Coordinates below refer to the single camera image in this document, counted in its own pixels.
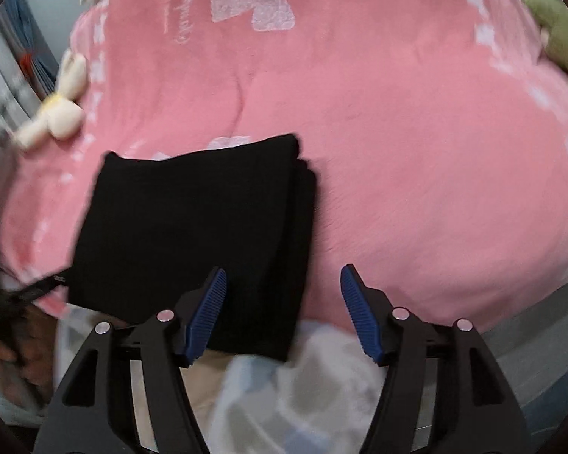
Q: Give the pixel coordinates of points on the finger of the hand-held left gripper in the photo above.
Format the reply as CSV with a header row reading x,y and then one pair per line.
x,y
38,288

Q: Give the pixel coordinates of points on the grey window curtain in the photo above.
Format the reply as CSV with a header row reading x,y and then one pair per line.
x,y
14,71

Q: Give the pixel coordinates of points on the person's patterned white clothing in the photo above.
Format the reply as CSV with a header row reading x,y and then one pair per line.
x,y
284,402

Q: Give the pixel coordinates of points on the plush doll in green jacket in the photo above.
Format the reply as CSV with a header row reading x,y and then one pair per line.
x,y
556,23

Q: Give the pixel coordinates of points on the cream bunny plush toy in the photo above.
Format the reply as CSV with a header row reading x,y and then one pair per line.
x,y
59,108

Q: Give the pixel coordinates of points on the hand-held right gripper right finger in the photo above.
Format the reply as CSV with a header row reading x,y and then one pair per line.
x,y
359,314

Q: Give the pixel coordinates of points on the person's left hand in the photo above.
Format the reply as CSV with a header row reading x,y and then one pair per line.
x,y
33,354

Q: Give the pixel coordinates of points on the pink bow-print blanket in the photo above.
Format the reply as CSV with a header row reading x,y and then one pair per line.
x,y
407,151

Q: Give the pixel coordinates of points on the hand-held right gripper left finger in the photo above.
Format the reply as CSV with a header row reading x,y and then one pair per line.
x,y
208,317

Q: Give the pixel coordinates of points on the black pants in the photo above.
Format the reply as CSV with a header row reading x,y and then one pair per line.
x,y
184,227

